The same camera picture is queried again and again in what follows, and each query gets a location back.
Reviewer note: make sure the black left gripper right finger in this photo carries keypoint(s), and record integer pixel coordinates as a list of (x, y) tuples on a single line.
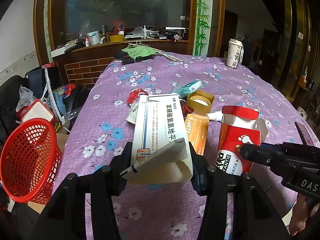
[(254, 215)]

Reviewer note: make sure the red plastic basket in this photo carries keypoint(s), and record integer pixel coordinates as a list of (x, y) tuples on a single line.
[(30, 160)]

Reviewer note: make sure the white cartoon tumbler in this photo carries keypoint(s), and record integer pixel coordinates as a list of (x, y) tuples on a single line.
[(235, 53)]

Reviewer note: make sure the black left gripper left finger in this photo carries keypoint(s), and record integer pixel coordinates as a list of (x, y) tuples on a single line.
[(63, 217)]

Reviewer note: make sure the wooden cabinet with glass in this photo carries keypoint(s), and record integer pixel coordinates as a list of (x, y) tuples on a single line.
[(75, 34)]

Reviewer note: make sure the teal tissue pack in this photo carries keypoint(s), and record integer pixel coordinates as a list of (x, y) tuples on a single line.
[(183, 91)]

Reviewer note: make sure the purple floral tablecloth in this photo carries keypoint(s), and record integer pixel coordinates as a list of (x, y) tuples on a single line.
[(172, 210)]

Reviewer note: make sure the bamboo painted panel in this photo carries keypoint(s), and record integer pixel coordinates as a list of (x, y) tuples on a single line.
[(203, 25)]

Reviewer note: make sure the red white foot cream box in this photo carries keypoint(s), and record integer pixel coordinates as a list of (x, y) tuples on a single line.
[(239, 126)]

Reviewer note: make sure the clear plastic bag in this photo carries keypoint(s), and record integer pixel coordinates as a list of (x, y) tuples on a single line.
[(26, 98)]

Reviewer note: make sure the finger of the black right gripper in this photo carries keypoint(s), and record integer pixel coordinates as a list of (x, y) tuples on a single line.
[(264, 154)]

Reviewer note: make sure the black cloth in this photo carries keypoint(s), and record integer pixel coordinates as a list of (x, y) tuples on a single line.
[(125, 58)]

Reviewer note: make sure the green cloth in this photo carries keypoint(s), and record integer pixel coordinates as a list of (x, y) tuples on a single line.
[(139, 51)]

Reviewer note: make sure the orange medicine box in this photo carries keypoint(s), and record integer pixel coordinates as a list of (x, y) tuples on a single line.
[(197, 127)]

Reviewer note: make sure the yellow tub on cabinet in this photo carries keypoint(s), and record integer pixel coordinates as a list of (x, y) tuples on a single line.
[(117, 38)]

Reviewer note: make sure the yellow square container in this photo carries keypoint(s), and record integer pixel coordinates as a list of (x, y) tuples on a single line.
[(201, 102)]

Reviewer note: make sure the dark red snack packet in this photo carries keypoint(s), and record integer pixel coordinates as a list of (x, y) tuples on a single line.
[(186, 109)]

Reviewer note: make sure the white medicine box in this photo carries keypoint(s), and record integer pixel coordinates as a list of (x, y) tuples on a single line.
[(160, 148)]

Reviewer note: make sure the green white paper packet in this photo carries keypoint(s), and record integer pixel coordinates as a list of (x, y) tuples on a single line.
[(131, 118)]

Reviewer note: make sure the red white storage box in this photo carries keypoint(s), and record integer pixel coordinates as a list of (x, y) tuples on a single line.
[(38, 109)]

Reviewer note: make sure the red wrapper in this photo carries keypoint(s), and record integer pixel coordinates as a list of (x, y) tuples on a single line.
[(136, 93)]

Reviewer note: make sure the right hand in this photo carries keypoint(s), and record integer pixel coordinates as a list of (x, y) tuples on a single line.
[(300, 213)]

